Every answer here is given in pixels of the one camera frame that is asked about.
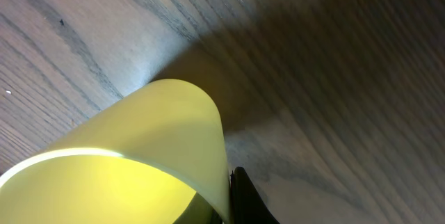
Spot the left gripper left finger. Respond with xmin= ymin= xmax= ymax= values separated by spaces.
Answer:
xmin=173 ymin=193 xmax=223 ymax=224

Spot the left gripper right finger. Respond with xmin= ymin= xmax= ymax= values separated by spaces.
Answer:
xmin=230 ymin=167 xmax=279 ymax=224

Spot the yellow plastic cup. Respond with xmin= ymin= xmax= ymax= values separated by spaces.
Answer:
xmin=1 ymin=79 xmax=232 ymax=223

